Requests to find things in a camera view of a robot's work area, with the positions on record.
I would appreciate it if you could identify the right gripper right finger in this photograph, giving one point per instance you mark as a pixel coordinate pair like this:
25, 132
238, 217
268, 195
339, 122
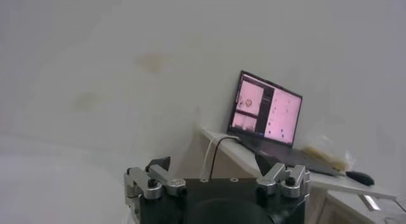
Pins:
274, 176

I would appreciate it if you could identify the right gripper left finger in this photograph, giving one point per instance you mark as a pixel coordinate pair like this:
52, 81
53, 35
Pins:
161, 176

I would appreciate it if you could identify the clear plastic bag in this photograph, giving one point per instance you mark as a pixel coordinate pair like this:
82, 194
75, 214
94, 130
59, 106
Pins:
326, 152

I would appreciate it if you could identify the grey laptop with pale screen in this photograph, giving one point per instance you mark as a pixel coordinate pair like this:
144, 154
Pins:
282, 117

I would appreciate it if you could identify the white side desk with label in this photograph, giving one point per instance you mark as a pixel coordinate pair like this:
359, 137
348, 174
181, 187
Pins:
336, 182

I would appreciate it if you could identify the black computer mouse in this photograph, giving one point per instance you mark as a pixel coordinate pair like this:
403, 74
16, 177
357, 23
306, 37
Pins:
361, 178

